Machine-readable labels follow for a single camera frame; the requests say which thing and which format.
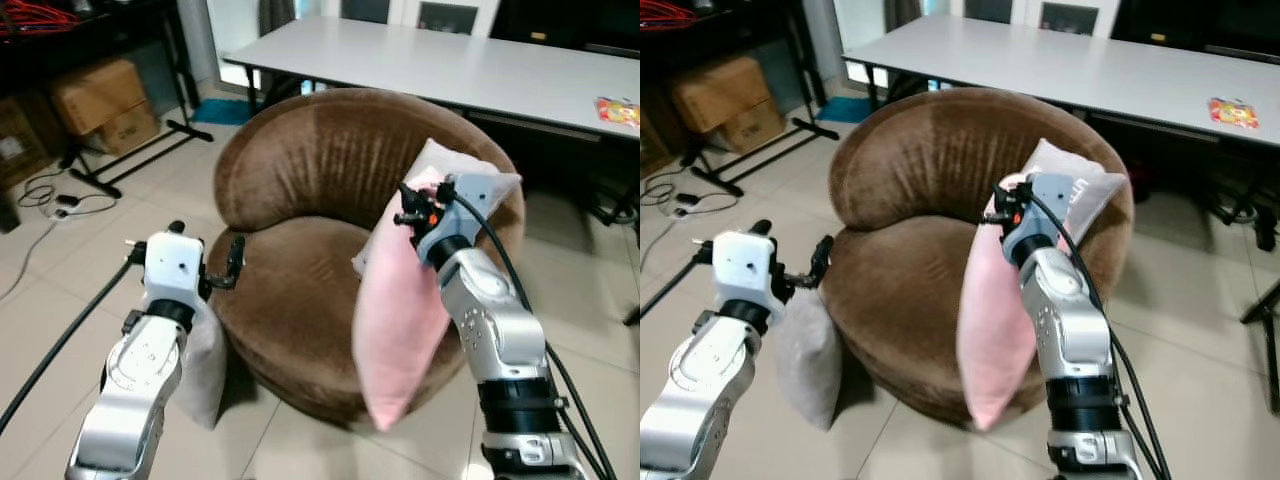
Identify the white power cord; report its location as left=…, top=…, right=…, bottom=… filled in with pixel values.
left=0, top=220, right=51, bottom=301

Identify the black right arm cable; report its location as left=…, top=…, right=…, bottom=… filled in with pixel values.
left=450, top=190, right=616, bottom=480
left=1030, top=190, right=1171, bottom=480

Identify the grey pillow with white lettering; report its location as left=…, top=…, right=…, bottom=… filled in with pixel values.
left=352, top=138, right=523, bottom=276
left=1020, top=138, right=1129, bottom=251

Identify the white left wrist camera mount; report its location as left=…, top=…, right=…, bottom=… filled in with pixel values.
left=712, top=230, right=776, bottom=311
left=140, top=232, right=208, bottom=309

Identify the black floor cable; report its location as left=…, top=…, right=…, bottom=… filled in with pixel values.
left=640, top=165, right=721, bottom=216
left=20, top=165, right=101, bottom=221

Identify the brown round velvet sofa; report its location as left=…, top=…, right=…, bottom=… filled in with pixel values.
left=830, top=88, right=1136, bottom=431
left=208, top=88, right=526, bottom=426

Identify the pink pillow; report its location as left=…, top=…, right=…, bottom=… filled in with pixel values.
left=352, top=165, right=456, bottom=433
left=955, top=172, right=1051, bottom=433

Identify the blue floor mat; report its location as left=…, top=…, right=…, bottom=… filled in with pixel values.
left=815, top=95, right=876, bottom=123
left=190, top=97, right=251, bottom=126

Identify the cardboard box with white label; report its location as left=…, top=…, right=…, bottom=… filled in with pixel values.
left=640, top=105, right=671, bottom=176
left=0, top=95, right=51, bottom=191

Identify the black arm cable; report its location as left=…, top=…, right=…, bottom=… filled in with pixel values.
left=450, top=190, right=616, bottom=480
left=640, top=255, right=711, bottom=326
left=0, top=255, right=146, bottom=436
left=1030, top=190, right=1171, bottom=480

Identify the long white table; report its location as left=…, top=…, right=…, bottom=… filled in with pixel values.
left=222, top=15, right=641, bottom=141
left=843, top=15, right=1280, bottom=151

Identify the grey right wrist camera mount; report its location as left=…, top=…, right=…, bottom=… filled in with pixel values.
left=1003, top=172, right=1076, bottom=246
left=428, top=173, right=493, bottom=246

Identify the red cable bundle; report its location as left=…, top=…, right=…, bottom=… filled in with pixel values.
left=640, top=0, right=701, bottom=31
left=0, top=0, right=81, bottom=36

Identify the small brown cardboard box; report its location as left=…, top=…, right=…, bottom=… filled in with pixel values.
left=718, top=98, right=786, bottom=153
left=95, top=100, right=161, bottom=156

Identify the plain grey pillow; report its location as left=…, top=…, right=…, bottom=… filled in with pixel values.
left=175, top=300, right=229, bottom=431
left=775, top=288, right=844, bottom=433

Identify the black tripod stand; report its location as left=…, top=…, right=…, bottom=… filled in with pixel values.
left=1240, top=305, right=1280, bottom=416

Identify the white cabinet with glass doors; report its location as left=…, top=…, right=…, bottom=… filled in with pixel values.
left=945, top=0, right=1121, bottom=39
left=320, top=0, right=501, bottom=39

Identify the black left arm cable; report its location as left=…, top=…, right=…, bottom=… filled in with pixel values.
left=640, top=255, right=711, bottom=326
left=0, top=255, right=146, bottom=436

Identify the black furniture piece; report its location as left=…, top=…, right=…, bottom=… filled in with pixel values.
left=1110, top=0, right=1280, bottom=61
left=500, top=0, right=641, bottom=56

